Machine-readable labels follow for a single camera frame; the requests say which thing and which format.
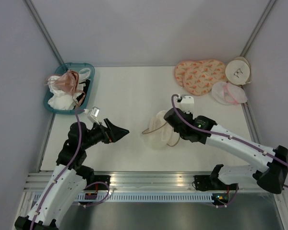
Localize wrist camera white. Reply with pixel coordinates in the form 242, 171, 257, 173
177, 94, 194, 114
84, 106, 101, 125

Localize aluminium rail front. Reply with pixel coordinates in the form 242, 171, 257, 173
26, 171, 274, 194

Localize floral heart laundry bag back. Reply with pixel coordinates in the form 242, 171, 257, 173
174, 59, 219, 86

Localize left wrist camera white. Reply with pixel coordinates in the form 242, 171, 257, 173
84, 106, 101, 125

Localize floral heart laundry bag front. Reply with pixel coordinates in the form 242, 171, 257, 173
182, 59, 226, 96

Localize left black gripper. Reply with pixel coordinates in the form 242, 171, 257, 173
81, 118, 129, 150

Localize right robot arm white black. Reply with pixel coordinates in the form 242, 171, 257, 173
164, 108, 288, 194

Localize white mesh bag pink trim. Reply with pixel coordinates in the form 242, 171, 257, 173
211, 81, 247, 105

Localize white slotted cable duct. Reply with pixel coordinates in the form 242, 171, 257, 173
75, 193, 213, 202

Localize round mesh bag at corner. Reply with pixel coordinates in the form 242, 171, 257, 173
225, 57, 252, 86

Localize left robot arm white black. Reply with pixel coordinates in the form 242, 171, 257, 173
14, 118, 129, 230

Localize pink satin bra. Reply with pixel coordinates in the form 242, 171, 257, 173
44, 69, 87, 106

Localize teal plastic basket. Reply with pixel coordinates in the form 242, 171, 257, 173
43, 62, 95, 115

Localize round mesh laundry bag glasses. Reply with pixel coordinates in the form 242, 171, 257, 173
142, 110, 180, 150

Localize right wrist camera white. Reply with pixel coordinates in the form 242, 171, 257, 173
177, 94, 194, 114

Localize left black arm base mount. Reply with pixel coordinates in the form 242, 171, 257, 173
84, 175, 111, 191

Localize black garment in basket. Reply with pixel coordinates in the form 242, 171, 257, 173
74, 79, 91, 107

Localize white bra in basket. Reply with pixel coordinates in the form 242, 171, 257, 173
47, 68, 91, 110

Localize floral heart laundry bag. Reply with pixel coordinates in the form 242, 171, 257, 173
174, 59, 219, 86
182, 59, 226, 96

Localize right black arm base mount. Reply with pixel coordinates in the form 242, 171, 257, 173
192, 175, 223, 192

